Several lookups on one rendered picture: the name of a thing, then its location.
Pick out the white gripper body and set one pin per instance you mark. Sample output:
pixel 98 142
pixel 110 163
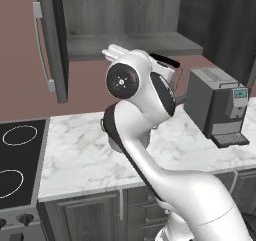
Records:
pixel 168 75

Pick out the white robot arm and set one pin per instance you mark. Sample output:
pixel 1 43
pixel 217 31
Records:
pixel 186 191

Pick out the dark wood tall cabinet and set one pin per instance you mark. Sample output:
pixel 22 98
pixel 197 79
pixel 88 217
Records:
pixel 226 25

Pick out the grey wood cabinet door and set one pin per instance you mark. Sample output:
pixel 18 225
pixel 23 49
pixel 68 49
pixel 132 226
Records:
pixel 55 35

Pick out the black hob stove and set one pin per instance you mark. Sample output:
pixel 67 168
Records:
pixel 18 161

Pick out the black stove knob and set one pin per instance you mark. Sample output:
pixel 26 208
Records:
pixel 26 219
pixel 1 223

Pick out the grey coffee machine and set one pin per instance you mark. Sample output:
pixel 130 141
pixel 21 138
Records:
pixel 206 101

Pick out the grey drawer front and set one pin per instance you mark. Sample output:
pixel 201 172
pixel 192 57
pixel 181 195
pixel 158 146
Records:
pixel 140 213
pixel 138 233
pixel 136 195

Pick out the grey wood wall cabinet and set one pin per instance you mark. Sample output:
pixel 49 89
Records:
pixel 116 11

